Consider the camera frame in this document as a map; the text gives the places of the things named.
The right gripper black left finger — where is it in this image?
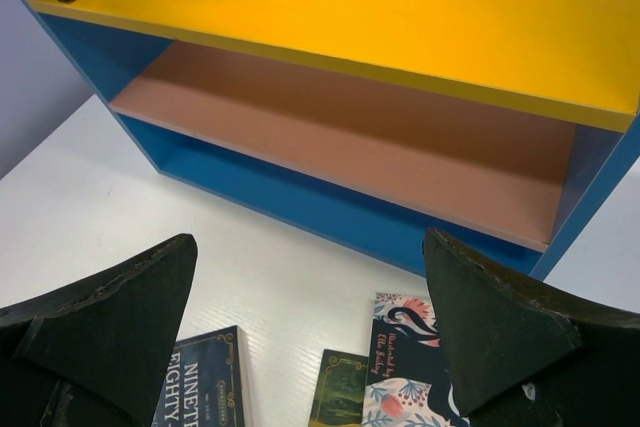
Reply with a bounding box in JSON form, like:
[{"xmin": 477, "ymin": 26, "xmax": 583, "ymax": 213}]
[{"xmin": 1, "ymin": 233, "xmax": 198, "ymax": 426}]

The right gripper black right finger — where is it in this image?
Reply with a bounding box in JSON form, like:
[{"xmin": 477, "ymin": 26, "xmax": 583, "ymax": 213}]
[{"xmin": 423, "ymin": 228, "xmax": 639, "ymax": 426}]

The Little Women book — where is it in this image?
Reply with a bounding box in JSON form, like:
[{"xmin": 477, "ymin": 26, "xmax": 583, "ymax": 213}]
[{"xmin": 361, "ymin": 292, "xmax": 470, "ymax": 427}]

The Nineteen Eighty-Four book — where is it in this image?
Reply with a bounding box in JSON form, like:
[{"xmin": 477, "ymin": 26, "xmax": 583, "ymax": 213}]
[{"xmin": 152, "ymin": 326, "xmax": 254, "ymax": 427}]

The Animal Farm book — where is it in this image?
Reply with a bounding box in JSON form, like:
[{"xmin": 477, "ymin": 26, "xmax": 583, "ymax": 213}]
[{"xmin": 308, "ymin": 349, "xmax": 368, "ymax": 426}]

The blue and yellow bookshelf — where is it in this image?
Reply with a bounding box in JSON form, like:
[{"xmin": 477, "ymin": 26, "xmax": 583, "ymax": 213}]
[{"xmin": 21, "ymin": 0, "xmax": 639, "ymax": 279}]

